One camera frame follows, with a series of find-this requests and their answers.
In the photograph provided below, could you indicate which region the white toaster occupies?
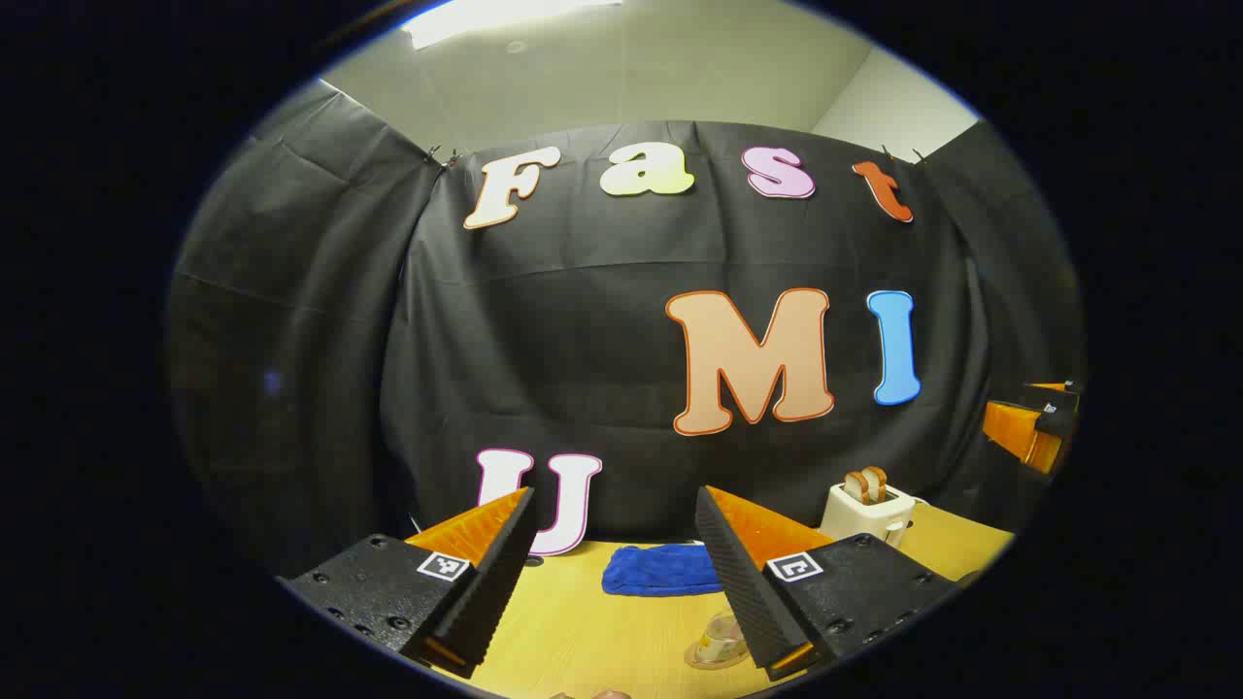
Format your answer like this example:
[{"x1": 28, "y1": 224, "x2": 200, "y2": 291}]
[{"x1": 821, "y1": 481, "x2": 916, "y2": 549}]

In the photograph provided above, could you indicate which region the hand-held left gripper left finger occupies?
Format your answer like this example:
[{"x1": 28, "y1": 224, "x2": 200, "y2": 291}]
[{"x1": 277, "y1": 485, "x2": 540, "y2": 681}]

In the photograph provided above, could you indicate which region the blue towel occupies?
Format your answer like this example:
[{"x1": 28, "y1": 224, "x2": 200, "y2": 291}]
[{"x1": 601, "y1": 544, "x2": 724, "y2": 597}]

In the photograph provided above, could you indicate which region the black backdrop cloth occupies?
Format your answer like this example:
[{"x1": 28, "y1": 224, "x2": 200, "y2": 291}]
[{"x1": 165, "y1": 78, "x2": 1084, "y2": 583}]

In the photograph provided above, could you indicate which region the round cork coaster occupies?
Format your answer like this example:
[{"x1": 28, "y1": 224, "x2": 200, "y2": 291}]
[{"x1": 685, "y1": 641, "x2": 751, "y2": 671}]

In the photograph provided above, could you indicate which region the clear water bottle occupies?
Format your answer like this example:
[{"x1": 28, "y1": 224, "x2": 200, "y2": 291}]
[{"x1": 695, "y1": 612, "x2": 749, "y2": 666}]

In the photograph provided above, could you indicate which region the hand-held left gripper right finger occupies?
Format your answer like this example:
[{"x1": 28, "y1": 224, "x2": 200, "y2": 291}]
[{"x1": 694, "y1": 485, "x2": 962, "y2": 682}]

